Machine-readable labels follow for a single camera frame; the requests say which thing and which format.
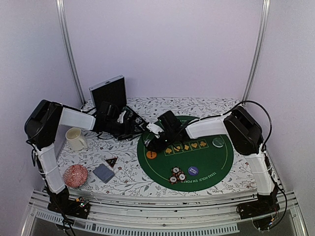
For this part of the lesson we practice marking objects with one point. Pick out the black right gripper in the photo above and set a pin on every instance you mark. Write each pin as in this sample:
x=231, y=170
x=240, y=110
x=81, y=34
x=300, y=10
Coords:
x=157, y=146

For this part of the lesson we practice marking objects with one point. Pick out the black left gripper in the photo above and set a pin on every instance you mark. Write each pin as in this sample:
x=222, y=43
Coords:
x=125, y=132

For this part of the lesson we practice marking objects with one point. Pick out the orange big blind button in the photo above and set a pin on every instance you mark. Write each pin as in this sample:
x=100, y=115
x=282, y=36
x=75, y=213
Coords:
x=151, y=155

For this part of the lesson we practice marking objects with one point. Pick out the red black 100 chip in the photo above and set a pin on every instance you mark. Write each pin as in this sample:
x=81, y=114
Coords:
x=175, y=170

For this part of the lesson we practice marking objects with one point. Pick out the purple small blind button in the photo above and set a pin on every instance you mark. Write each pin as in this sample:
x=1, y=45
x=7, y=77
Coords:
x=193, y=171

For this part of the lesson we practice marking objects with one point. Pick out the green dealer button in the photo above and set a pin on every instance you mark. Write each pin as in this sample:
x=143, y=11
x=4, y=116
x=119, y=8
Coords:
x=218, y=142

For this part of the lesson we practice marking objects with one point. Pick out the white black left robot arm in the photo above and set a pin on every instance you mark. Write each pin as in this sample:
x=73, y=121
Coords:
x=50, y=119

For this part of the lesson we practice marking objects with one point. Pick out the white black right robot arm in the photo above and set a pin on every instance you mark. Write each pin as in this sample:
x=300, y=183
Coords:
x=243, y=131

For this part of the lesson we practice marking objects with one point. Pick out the blue chips in case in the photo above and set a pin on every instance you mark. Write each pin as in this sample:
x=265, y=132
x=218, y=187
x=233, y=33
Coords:
x=139, y=121

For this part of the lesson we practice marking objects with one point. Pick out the right poker chip stack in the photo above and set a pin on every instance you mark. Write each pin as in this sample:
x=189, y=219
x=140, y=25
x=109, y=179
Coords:
x=128, y=111

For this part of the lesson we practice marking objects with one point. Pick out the aluminium poker chip case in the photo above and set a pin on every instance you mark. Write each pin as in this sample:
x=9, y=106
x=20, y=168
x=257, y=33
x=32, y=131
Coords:
x=109, y=99

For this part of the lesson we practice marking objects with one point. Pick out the black triangular card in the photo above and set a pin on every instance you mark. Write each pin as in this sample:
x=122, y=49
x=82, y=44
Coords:
x=111, y=161

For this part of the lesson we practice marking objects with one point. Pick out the round green poker mat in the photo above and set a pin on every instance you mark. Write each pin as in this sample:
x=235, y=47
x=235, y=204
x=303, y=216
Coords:
x=213, y=163

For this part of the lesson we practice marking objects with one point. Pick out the white ceramic mug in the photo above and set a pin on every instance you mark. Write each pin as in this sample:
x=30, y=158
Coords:
x=76, y=139

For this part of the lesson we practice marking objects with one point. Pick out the red patterned bowl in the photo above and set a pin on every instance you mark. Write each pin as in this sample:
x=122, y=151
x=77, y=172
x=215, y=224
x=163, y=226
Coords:
x=75, y=176

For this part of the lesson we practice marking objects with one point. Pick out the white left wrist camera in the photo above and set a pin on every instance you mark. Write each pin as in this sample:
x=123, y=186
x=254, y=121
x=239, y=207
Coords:
x=122, y=117

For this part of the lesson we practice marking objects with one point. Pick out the aluminium front rail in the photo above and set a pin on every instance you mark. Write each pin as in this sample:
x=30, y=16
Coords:
x=213, y=215

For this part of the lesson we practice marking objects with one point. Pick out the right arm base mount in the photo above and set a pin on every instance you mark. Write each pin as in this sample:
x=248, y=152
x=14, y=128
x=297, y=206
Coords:
x=263, y=205

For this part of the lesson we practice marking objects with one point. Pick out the left aluminium frame post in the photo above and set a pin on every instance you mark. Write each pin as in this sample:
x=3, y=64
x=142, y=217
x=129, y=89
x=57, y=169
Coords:
x=68, y=49

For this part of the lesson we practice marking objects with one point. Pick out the aluminium frame post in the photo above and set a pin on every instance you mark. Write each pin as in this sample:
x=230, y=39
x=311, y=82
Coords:
x=68, y=49
x=259, y=43

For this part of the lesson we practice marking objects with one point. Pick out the right aluminium frame post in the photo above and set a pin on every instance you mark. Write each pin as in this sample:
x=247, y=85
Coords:
x=259, y=43

